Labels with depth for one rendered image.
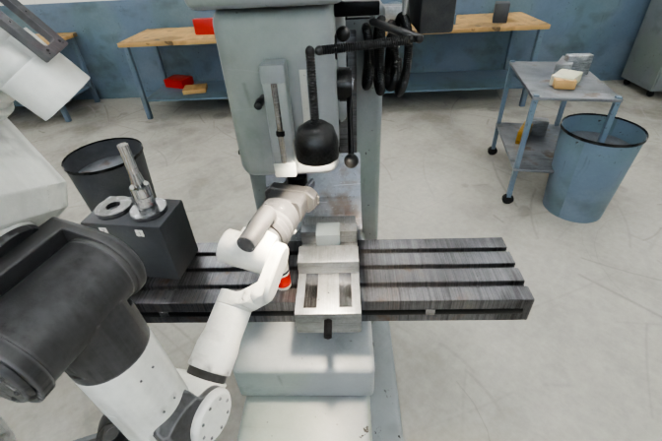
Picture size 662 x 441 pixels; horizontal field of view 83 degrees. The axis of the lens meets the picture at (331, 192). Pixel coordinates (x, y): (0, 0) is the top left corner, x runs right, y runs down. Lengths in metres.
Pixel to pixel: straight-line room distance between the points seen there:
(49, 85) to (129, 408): 0.37
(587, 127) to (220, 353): 2.91
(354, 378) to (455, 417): 0.99
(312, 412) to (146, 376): 0.59
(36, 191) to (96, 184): 2.17
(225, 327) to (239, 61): 0.44
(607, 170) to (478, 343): 1.39
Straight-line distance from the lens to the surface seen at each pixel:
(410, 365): 2.01
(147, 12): 5.50
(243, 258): 0.69
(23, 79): 0.48
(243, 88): 0.69
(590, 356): 2.31
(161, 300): 1.09
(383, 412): 1.67
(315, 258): 0.92
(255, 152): 0.74
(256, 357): 1.01
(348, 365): 0.97
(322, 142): 0.58
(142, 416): 0.58
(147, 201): 1.04
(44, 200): 0.52
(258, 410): 1.08
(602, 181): 2.91
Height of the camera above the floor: 1.71
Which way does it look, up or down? 35 degrees down
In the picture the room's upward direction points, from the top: 3 degrees counter-clockwise
